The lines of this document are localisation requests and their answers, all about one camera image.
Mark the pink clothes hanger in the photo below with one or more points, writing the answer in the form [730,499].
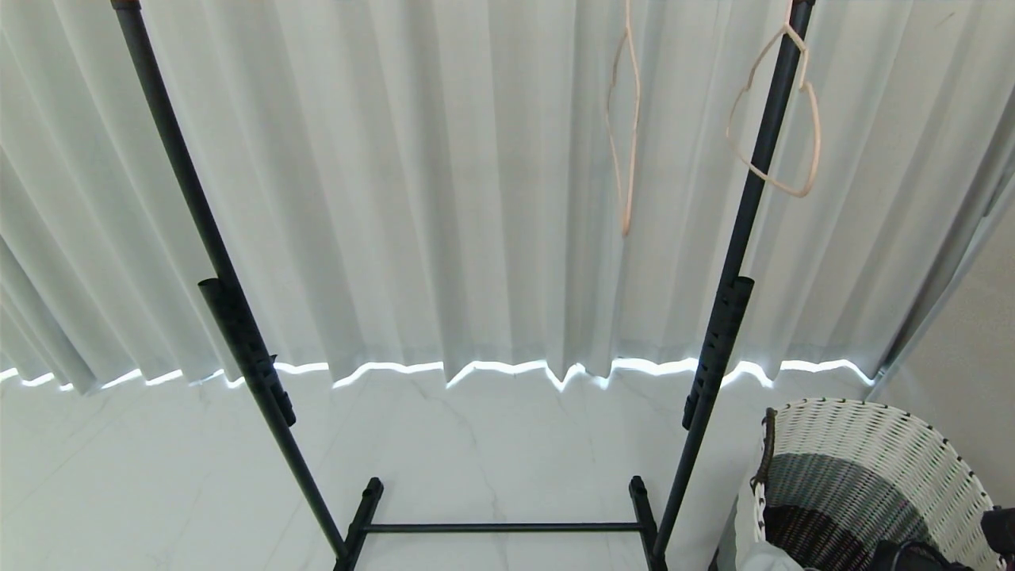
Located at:
[817,151]
[626,226]

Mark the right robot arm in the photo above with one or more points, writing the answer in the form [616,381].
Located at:
[1001,531]

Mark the black clothes rack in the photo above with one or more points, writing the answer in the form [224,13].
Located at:
[234,309]

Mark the white laundry basket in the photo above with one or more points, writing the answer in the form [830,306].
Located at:
[872,432]

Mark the white curtain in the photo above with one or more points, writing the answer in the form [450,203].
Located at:
[436,198]

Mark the pale grey garment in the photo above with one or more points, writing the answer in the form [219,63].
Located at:
[761,555]

